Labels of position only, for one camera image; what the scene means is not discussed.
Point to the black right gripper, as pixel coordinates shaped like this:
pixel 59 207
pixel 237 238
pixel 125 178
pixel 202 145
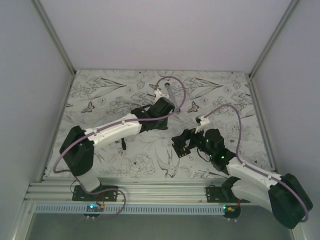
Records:
pixel 187 134

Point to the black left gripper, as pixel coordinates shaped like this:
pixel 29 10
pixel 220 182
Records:
pixel 164 126

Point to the black fuse box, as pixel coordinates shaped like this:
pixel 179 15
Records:
pixel 179 150

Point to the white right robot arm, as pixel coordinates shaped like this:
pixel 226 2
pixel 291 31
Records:
pixel 282 195

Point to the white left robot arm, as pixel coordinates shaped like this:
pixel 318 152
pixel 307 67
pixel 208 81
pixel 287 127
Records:
pixel 79 147

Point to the silver ratchet wrench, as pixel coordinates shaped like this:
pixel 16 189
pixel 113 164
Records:
pixel 172 97

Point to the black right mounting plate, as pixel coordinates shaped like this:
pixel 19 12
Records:
pixel 218 194

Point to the black mounting plate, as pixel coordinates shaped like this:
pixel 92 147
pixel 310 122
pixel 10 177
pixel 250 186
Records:
pixel 218 194
pixel 104 193

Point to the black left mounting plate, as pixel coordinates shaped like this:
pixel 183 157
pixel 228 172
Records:
pixel 104 193

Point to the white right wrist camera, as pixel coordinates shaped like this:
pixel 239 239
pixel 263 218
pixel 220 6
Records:
pixel 202 122

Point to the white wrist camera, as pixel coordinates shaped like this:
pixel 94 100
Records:
pixel 159 94
pixel 202 122

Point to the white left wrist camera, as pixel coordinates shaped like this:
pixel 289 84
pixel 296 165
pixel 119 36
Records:
pixel 159 94

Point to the black handled screwdriver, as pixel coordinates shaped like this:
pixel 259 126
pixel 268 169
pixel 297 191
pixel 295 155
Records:
pixel 123 144

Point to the white slotted cable duct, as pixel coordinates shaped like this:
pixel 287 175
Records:
pixel 131 209

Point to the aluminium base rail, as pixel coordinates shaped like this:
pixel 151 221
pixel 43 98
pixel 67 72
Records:
pixel 136 190

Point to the aluminium frame post left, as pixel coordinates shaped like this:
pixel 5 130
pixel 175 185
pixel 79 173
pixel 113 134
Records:
pixel 53 35

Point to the aluminium frame post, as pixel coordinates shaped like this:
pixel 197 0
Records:
pixel 274 36
pixel 53 35

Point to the aluminium frame post right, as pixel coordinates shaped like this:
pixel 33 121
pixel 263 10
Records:
pixel 274 36

